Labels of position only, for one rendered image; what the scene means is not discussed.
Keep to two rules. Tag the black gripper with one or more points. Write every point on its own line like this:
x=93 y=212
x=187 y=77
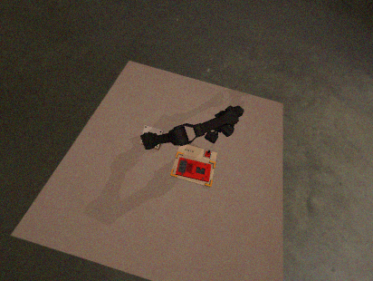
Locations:
x=213 y=136

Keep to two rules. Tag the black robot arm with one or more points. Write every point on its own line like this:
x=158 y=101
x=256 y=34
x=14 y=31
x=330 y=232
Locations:
x=178 y=136

